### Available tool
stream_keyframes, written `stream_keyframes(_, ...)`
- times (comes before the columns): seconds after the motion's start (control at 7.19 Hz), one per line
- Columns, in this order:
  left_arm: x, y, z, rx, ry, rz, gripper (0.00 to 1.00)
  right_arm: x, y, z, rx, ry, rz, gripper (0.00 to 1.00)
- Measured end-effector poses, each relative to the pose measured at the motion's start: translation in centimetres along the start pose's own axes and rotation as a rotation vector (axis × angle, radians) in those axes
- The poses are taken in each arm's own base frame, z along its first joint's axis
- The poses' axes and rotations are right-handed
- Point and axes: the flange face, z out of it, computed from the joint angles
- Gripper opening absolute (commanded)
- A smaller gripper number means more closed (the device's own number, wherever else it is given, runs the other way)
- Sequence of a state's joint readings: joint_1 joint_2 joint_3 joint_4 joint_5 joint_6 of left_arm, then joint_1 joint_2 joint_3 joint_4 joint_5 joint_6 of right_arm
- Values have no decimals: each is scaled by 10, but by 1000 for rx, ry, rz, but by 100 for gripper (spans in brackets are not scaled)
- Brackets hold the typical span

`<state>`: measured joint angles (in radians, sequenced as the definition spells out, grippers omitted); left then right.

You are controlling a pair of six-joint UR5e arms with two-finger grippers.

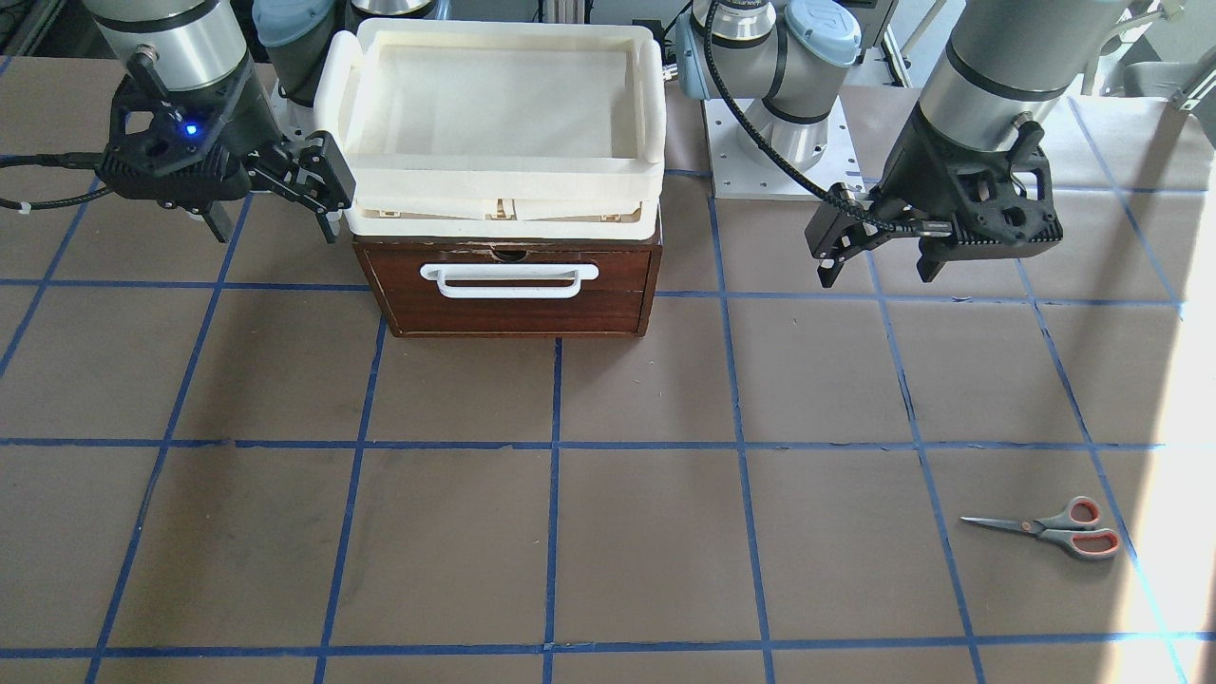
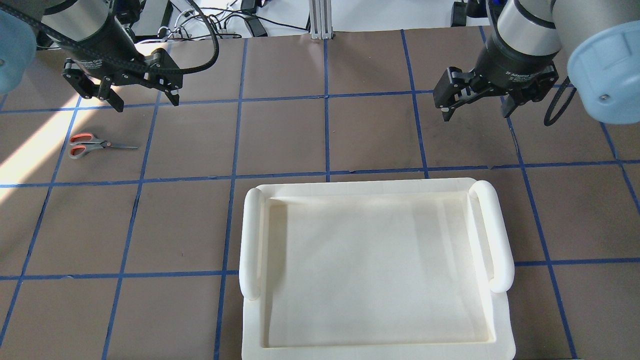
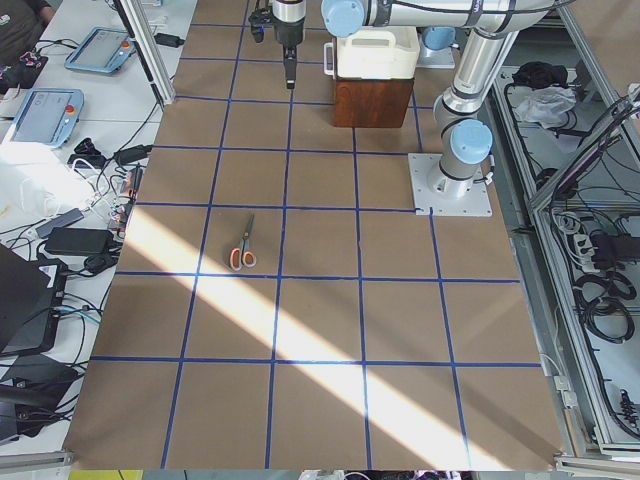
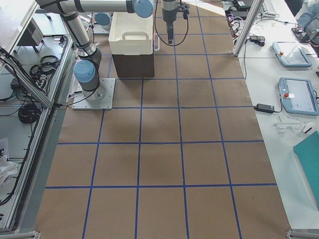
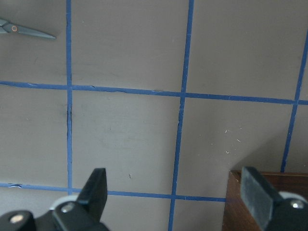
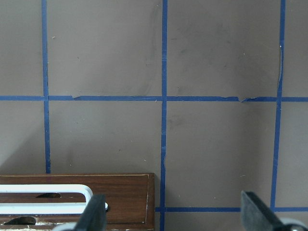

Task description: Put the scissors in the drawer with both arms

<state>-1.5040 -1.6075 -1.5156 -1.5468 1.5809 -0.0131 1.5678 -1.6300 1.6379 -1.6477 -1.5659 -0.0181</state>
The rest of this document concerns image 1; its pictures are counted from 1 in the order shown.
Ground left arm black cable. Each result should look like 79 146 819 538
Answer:
700 0 951 237

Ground grey orange scissors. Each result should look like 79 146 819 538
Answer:
959 495 1122 561

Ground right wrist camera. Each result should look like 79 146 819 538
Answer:
96 45 253 213

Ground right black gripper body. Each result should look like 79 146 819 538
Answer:
195 57 288 206

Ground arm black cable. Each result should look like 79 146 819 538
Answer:
700 0 951 237
0 152 116 214

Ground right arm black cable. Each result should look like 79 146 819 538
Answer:
0 152 116 214

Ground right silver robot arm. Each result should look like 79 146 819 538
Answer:
86 1 355 243

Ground dark wooden drawer cabinet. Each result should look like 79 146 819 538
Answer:
351 226 664 340

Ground wooden drawer with white handle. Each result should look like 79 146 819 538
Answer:
368 250 655 333

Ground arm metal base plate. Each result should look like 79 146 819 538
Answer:
704 99 865 200

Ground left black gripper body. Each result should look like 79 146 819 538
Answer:
879 105 1025 250

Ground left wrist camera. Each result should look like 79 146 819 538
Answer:
921 113 1064 268

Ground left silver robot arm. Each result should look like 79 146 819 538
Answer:
674 1 1126 288

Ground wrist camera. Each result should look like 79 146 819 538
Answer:
96 45 253 213
921 113 1064 268

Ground white plastic tray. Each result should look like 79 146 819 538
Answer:
313 19 666 239

